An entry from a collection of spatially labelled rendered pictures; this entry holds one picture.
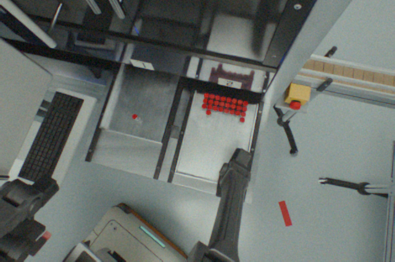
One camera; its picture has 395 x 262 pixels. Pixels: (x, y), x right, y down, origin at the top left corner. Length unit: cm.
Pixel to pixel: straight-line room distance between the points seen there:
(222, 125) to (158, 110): 27
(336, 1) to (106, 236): 163
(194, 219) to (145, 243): 39
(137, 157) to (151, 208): 92
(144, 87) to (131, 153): 28
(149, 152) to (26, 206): 55
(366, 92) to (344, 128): 99
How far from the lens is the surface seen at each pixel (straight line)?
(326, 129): 219
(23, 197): 75
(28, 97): 139
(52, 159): 136
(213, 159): 112
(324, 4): 62
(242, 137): 114
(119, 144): 119
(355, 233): 222
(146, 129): 117
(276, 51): 79
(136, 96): 122
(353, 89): 125
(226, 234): 60
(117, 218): 181
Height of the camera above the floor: 200
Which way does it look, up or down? 75 degrees down
